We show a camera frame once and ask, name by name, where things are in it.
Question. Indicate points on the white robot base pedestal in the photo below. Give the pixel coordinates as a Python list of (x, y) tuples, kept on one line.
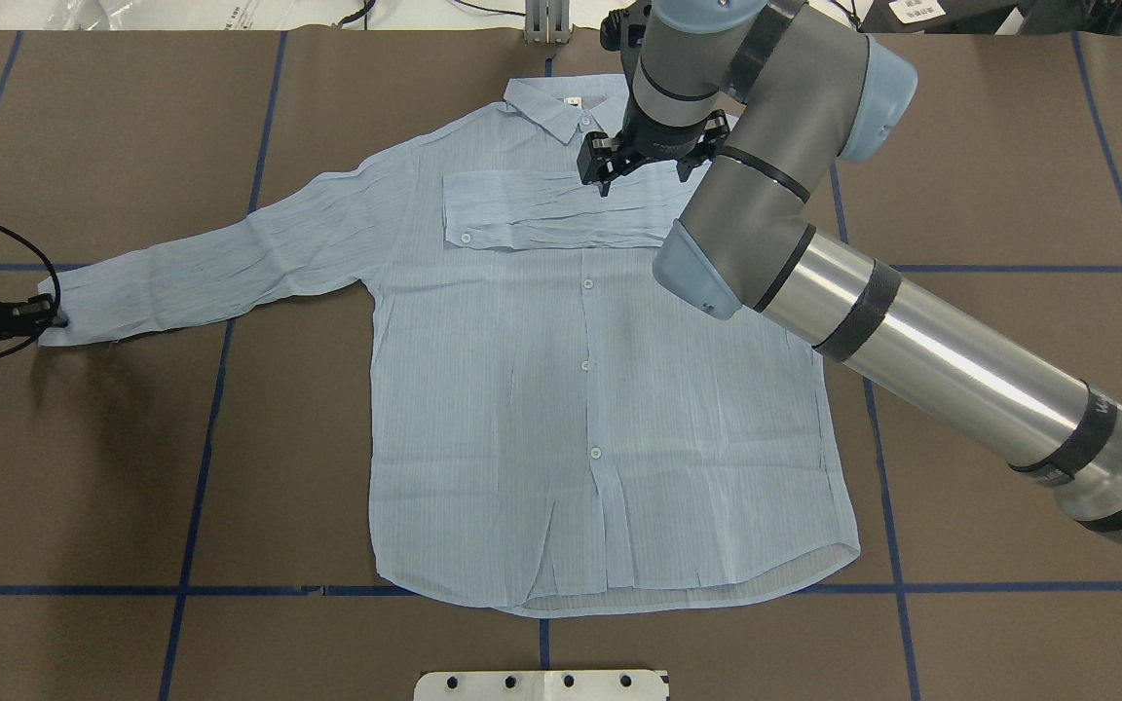
[(586, 684)]

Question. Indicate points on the grey aluminium frame post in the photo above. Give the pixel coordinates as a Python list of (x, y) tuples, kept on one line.
[(547, 22)]

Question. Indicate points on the light blue button shirt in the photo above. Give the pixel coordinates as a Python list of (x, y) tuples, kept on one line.
[(553, 434)]

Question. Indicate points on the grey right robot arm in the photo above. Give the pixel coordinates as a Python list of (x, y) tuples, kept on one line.
[(762, 99)]

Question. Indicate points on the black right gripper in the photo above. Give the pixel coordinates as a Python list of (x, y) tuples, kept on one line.
[(659, 139)]

